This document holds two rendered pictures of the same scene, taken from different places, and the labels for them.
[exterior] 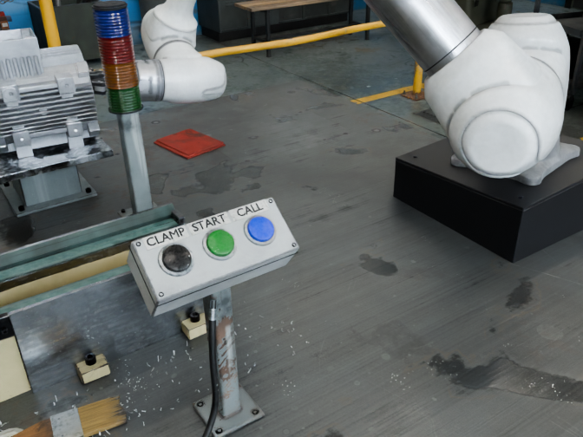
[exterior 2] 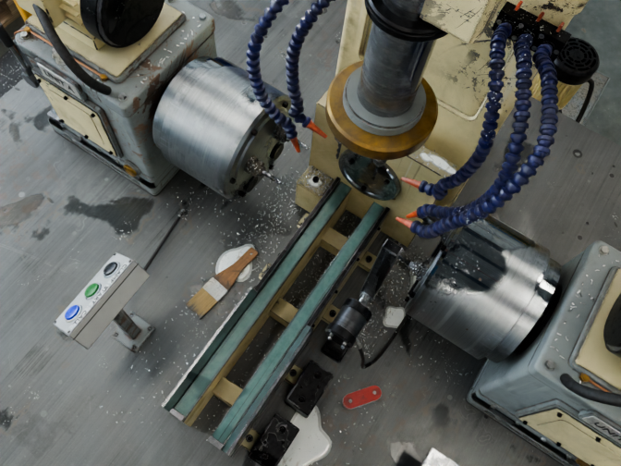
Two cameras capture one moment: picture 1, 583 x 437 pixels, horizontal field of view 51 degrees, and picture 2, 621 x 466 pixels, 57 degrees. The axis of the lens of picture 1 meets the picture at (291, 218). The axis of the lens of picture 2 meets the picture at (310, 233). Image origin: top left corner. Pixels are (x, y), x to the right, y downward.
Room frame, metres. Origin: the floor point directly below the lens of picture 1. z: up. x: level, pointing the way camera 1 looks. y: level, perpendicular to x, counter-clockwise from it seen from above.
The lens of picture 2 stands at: (0.97, 0.25, 2.08)
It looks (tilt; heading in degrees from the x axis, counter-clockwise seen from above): 66 degrees down; 148
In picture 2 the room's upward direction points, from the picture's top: 10 degrees clockwise
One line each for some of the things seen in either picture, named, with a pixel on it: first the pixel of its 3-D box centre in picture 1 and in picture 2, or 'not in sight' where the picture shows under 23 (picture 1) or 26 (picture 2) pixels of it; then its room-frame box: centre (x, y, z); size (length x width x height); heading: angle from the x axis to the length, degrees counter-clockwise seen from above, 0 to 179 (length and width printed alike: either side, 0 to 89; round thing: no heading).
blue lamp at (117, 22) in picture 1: (112, 21); not in sight; (1.09, 0.30, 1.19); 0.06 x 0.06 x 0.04
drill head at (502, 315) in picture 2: not in sight; (491, 291); (0.82, 0.77, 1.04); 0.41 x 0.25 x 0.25; 33
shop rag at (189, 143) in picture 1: (189, 142); not in sight; (1.47, 0.26, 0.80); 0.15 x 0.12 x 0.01; 44
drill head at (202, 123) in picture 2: not in sight; (207, 116); (0.25, 0.39, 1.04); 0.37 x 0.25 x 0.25; 33
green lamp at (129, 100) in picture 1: (124, 96); not in sight; (1.09, 0.30, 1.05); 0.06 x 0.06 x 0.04
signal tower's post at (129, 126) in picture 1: (127, 119); not in sight; (1.09, 0.30, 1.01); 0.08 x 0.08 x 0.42; 33
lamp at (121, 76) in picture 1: (120, 73); not in sight; (1.09, 0.30, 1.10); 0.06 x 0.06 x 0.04
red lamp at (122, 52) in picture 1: (116, 48); not in sight; (1.09, 0.30, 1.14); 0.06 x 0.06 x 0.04
